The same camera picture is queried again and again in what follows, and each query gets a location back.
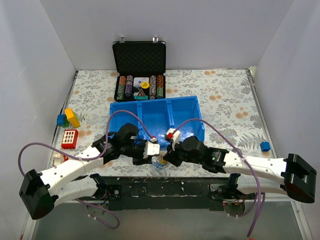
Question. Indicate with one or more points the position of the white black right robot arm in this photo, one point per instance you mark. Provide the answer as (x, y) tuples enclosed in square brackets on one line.
[(291, 176)]

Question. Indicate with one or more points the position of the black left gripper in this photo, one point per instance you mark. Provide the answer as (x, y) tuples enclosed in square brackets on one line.
[(141, 158)]

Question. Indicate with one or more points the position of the white red toy piece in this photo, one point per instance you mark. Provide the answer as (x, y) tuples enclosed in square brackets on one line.
[(58, 159)]

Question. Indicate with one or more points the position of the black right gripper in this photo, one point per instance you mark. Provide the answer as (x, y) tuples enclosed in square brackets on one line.
[(172, 156)]

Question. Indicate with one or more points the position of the blue three-compartment plastic bin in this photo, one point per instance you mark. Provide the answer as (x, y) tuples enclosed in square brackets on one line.
[(159, 116)]

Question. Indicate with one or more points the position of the yellow toy brick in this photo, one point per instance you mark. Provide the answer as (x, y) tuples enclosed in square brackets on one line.
[(72, 117)]

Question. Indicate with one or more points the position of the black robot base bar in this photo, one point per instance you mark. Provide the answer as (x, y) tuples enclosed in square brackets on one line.
[(159, 193)]

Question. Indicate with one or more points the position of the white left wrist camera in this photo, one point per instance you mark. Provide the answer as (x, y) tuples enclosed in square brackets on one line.
[(151, 149)]

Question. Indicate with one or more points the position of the red white window brick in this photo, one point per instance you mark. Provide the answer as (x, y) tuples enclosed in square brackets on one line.
[(70, 138)]

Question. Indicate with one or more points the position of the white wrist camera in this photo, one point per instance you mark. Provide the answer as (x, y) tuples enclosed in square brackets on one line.
[(173, 135), (151, 149)]

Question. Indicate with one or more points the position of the green toy brick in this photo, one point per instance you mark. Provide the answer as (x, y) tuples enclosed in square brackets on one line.
[(66, 124)]

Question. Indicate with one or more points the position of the blue toy cube right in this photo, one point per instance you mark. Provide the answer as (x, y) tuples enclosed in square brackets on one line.
[(265, 146)]

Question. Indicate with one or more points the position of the blue toy brick left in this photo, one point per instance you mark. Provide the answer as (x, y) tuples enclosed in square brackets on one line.
[(61, 119)]

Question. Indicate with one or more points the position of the floral table mat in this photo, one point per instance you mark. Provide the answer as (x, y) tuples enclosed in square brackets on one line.
[(222, 102)]

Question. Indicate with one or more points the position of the black poker chip case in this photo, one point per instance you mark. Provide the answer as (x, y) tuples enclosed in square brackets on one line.
[(141, 69)]

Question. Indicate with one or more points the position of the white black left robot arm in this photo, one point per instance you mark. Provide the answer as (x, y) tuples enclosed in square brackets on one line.
[(42, 191)]

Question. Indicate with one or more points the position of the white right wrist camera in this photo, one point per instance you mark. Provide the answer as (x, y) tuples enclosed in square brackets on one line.
[(173, 135)]

